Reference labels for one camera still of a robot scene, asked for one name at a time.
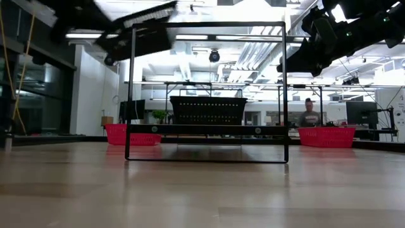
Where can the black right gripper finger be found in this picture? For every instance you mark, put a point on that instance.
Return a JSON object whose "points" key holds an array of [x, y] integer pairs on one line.
{"points": [[300, 63]]}

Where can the black plastic basket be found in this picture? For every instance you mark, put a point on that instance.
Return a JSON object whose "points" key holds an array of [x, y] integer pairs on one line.
{"points": [[148, 41], [209, 111]]}

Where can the red plastic basket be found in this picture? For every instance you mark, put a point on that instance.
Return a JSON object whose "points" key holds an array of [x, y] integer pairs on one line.
{"points": [[142, 138], [326, 137]]}

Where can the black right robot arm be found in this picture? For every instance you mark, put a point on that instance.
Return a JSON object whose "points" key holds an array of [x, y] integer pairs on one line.
{"points": [[373, 22]]}

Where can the long ceiling light strip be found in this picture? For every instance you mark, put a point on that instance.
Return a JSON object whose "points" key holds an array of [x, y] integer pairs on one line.
{"points": [[82, 35]]}

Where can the person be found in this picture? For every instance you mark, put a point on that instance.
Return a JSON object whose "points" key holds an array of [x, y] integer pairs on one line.
{"points": [[309, 117]]}

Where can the black computer monitor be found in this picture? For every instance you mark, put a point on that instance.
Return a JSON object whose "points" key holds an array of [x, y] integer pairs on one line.
{"points": [[137, 109], [362, 112]]}

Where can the black desk stand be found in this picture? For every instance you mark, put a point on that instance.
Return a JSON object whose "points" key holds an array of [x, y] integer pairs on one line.
{"points": [[391, 118]]}

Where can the brown cardboard box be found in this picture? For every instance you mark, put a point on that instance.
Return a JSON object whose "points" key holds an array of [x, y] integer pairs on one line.
{"points": [[107, 120]]}

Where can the green potted plant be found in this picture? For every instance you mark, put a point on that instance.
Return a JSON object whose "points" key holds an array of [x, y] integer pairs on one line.
{"points": [[159, 114]]}

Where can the silver ventilation duct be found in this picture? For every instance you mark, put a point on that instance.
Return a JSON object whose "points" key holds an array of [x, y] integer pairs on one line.
{"points": [[269, 50]]}

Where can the black ceiling camera cluster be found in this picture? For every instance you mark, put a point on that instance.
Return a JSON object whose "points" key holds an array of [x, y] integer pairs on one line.
{"points": [[351, 81]]}

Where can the black metal shelf frame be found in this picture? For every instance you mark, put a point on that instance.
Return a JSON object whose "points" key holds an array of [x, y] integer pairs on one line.
{"points": [[205, 130]]}

